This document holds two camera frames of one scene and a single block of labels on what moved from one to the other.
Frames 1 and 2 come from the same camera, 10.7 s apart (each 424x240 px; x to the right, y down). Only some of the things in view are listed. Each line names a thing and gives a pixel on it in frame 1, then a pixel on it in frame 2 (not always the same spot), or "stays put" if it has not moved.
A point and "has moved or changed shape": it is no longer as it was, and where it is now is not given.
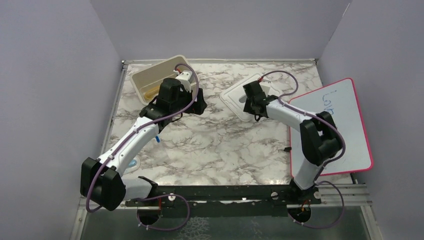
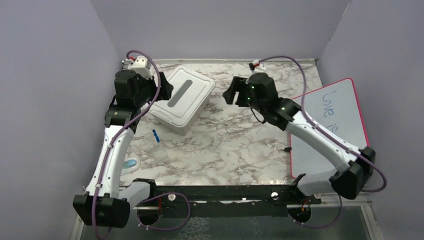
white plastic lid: x=233 y=97 has moved or changed shape
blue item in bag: x=132 y=163 stays put
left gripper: x=198 y=106 to x=165 y=90
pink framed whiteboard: x=341 y=100 stays put
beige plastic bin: x=146 y=81 to x=182 y=130
